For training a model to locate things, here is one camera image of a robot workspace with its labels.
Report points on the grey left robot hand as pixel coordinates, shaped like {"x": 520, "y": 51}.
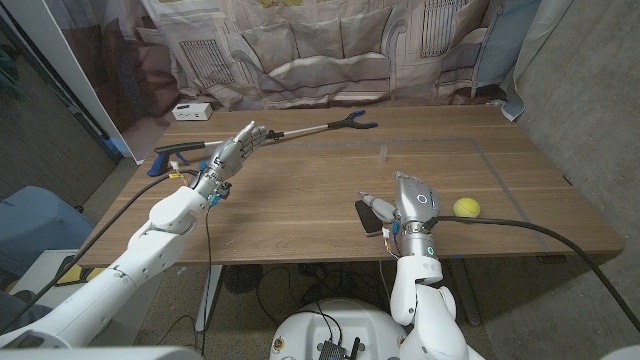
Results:
{"x": 227, "y": 157}

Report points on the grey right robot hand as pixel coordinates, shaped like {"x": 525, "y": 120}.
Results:
{"x": 417, "y": 200}

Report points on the white left shoulder housing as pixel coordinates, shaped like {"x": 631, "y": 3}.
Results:
{"x": 100, "y": 354}

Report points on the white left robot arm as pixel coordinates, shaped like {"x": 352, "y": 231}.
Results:
{"x": 105, "y": 285}

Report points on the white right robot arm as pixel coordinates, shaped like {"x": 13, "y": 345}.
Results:
{"x": 425, "y": 320}

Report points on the white right shoulder housing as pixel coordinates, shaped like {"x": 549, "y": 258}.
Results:
{"x": 625, "y": 355}

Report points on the yellow tennis ball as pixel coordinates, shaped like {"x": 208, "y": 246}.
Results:
{"x": 466, "y": 207}

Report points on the white power strip box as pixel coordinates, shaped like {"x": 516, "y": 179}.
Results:
{"x": 192, "y": 111}

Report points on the black and silver reacher grabber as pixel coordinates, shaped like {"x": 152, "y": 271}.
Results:
{"x": 305, "y": 130}

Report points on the dark table leg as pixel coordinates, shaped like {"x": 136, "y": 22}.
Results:
{"x": 465, "y": 295}

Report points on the round black floor fan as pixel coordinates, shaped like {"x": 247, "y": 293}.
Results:
{"x": 242, "y": 279}

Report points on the printed room backdrop cloth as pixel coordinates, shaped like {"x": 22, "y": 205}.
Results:
{"x": 310, "y": 50}

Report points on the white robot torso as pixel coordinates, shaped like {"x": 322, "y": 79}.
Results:
{"x": 340, "y": 320}

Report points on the white table leg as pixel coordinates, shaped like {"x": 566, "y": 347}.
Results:
{"x": 207, "y": 300}

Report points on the black torso electronics module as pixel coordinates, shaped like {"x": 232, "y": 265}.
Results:
{"x": 330, "y": 350}

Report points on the white partition panel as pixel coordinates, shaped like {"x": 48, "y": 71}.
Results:
{"x": 60, "y": 65}

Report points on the yellow floor object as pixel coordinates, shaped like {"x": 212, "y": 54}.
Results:
{"x": 75, "y": 276}

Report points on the blue chair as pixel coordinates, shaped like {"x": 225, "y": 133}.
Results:
{"x": 35, "y": 225}

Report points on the white floor box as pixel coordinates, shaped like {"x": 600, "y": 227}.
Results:
{"x": 42, "y": 270}

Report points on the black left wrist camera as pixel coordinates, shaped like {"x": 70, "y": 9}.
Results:
{"x": 222, "y": 192}

